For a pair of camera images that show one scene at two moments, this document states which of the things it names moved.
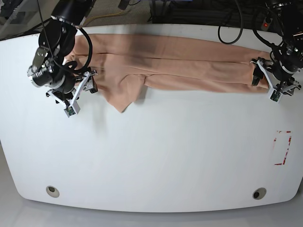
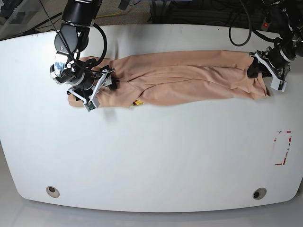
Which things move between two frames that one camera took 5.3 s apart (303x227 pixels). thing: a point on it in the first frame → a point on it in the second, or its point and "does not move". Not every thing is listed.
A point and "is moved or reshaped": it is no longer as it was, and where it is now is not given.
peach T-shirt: (126, 67) is moved or reshaped
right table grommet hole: (259, 193) does not move
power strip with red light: (266, 23) does not move
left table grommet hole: (53, 191) does not move
